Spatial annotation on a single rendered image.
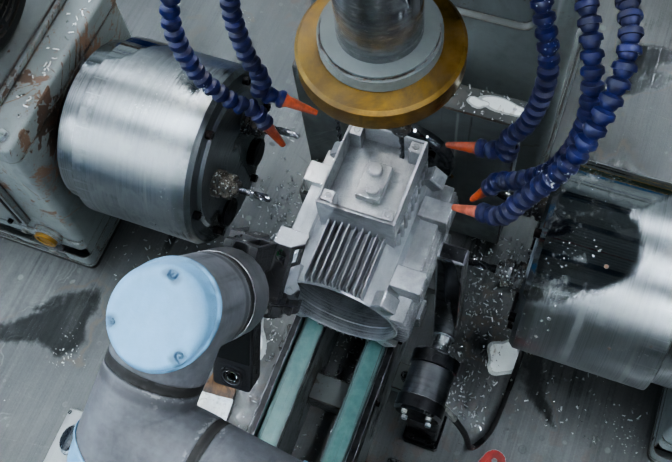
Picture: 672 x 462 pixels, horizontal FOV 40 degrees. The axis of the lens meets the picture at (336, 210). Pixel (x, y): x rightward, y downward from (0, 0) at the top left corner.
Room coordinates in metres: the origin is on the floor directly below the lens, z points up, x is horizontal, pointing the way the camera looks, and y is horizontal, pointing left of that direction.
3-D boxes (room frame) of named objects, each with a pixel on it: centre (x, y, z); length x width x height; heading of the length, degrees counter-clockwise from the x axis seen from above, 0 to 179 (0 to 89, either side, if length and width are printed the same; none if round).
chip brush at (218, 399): (0.40, 0.21, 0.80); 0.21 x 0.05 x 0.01; 155
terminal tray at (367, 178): (0.53, -0.05, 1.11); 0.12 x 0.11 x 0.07; 149
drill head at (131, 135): (0.72, 0.25, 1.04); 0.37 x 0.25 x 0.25; 60
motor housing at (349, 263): (0.49, -0.03, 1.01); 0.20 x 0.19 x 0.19; 149
